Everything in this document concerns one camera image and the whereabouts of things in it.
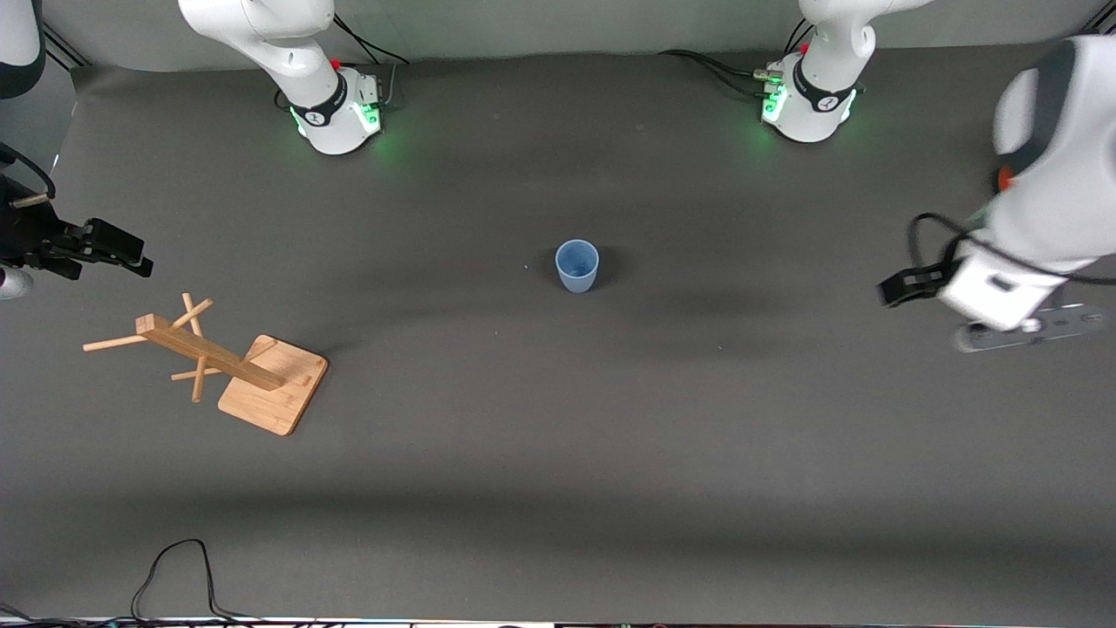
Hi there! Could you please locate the light blue cup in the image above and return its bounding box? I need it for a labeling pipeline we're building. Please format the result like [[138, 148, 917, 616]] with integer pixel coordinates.
[[555, 239, 602, 295]]

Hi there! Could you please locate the wooden cup rack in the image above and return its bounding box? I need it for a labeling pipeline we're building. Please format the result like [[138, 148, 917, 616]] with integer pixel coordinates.
[[83, 292, 330, 437]]

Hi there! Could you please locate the dark grey table mat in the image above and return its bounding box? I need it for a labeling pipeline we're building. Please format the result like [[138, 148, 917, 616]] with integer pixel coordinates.
[[0, 35, 1116, 625]]

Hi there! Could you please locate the black left arm base cable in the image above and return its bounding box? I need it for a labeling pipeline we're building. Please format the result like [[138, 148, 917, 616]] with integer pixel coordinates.
[[657, 48, 781, 99]]

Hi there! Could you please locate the black arm base cable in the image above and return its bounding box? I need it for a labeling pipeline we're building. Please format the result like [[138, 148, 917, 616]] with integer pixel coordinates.
[[331, 15, 412, 68], [657, 48, 781, 99]]

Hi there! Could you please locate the black right arm base cable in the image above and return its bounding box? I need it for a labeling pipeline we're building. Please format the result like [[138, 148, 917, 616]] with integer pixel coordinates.
[[331, 15, 412, 68]]

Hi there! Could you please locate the black looped floor cable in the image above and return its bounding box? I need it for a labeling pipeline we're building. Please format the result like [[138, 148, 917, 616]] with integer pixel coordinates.
[[131, 538, 262, 624]]

